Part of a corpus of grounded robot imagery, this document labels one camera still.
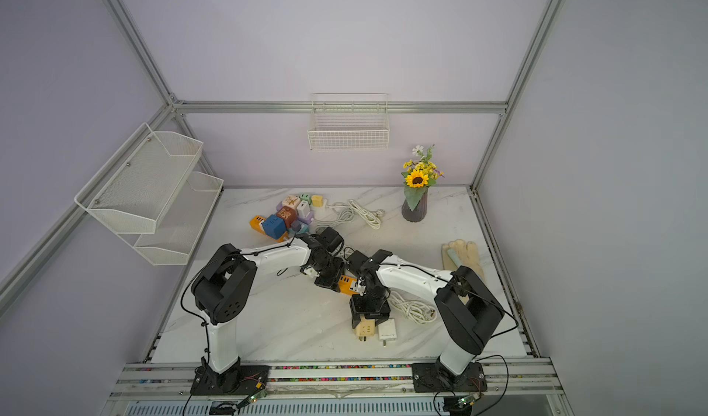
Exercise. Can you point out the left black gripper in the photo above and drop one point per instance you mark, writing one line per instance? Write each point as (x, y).
(330, 282)

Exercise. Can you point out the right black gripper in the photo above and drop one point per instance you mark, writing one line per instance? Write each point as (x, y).
(358, 307)

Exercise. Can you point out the orange power strip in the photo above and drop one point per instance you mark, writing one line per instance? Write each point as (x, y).
(256, 222)
(349, 285)

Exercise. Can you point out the beige cube adapter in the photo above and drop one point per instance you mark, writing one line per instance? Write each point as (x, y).
(365, 329)

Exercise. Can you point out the blue cube adapter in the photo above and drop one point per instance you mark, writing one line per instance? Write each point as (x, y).
(274, 227)

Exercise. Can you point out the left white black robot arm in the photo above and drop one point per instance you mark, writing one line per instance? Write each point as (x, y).
(222, 288)

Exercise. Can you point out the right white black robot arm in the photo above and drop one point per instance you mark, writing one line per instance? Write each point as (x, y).
(469, 311)

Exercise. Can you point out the teal power strip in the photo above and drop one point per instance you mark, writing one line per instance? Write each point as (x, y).
(297, 228)

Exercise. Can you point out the purple power strip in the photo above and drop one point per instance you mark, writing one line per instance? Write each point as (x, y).
(305, 212)

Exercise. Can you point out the brown cube adapter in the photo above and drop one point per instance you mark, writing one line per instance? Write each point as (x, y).
(288, 215)

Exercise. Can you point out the yellow cube adapter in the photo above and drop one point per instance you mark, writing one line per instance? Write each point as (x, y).
(318, 201)

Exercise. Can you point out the pink white cube adapter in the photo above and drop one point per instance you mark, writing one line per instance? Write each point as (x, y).
(291, 202)

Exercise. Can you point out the teal garden trowel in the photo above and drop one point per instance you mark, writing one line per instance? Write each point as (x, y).
(452, 260)

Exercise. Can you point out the dark purple ribbed vase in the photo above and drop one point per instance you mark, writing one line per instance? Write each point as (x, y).
(414, 208)

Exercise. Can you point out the beige work glove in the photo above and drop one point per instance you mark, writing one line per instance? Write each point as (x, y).
(469, 254)

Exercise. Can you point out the sunflower bouquet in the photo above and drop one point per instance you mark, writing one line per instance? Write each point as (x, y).
(422, 171)

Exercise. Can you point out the lower white mesh shelf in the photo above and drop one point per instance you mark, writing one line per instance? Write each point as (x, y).
(178, 233)

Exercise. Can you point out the white mesh shelf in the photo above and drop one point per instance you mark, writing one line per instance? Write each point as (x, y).
(178, 233)
(133, 192)

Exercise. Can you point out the upper white mesh shelf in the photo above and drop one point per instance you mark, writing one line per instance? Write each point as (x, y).
(133, 192)

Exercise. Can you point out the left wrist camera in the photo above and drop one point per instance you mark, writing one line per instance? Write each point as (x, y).
(309, 271)

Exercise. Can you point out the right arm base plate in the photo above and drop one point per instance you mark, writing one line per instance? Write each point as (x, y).
(433, 377)

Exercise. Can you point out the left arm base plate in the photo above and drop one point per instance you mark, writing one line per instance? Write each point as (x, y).
(239, 380)

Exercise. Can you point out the white wire wall basket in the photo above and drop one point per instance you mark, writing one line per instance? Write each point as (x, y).
(349, 121)

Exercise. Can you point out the aluminium front rail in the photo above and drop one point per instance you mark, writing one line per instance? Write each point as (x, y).
(374, 379)

